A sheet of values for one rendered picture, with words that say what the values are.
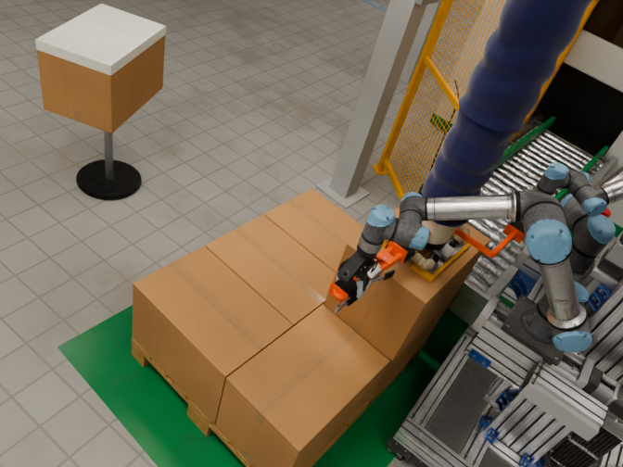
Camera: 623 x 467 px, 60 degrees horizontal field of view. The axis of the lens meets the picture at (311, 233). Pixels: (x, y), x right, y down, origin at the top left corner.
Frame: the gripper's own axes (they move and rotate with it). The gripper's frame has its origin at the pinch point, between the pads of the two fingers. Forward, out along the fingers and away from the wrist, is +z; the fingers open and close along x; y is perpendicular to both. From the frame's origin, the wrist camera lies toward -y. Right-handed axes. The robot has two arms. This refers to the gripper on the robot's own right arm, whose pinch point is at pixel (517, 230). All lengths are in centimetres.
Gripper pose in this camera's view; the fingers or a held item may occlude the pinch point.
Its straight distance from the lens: 249.1
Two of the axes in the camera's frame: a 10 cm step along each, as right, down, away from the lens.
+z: -2.3, 7.1, 6.6
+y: -6.5, 3.9, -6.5
